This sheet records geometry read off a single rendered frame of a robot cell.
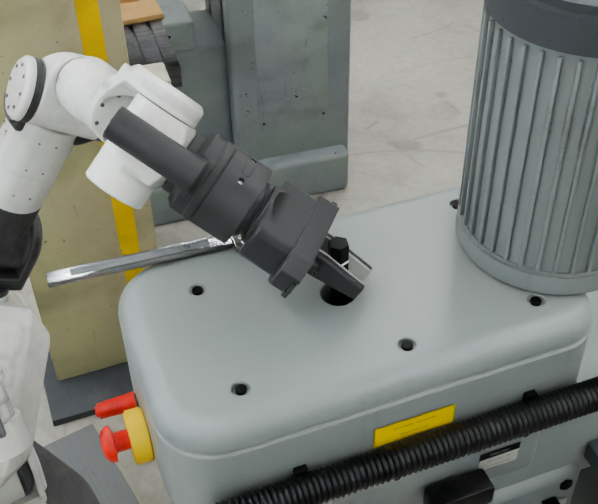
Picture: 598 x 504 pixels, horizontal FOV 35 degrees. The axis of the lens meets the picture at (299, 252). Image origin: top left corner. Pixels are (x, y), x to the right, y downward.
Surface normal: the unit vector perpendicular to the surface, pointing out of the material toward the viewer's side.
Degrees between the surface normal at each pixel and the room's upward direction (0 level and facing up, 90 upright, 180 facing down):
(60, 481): 0
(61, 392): 0
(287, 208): 30
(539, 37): 90
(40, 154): 98
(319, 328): 0
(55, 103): 77
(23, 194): 98
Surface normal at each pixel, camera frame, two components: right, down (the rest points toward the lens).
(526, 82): -0.69, 0.48
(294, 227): 0.46, -0.54
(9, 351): 0.45, 0.07
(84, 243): 0.36, 0.62
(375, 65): -0.01, -0.75
